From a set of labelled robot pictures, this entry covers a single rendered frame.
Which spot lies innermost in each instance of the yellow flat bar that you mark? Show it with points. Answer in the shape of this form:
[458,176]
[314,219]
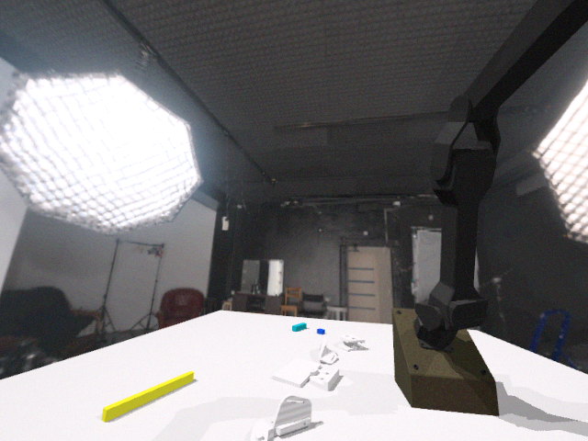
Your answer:
[121,407]

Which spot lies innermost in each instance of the teal rectangular block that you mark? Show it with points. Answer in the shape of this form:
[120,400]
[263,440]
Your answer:
[298,327]

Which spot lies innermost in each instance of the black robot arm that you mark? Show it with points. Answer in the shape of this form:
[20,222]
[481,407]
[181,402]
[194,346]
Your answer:
[461,177]

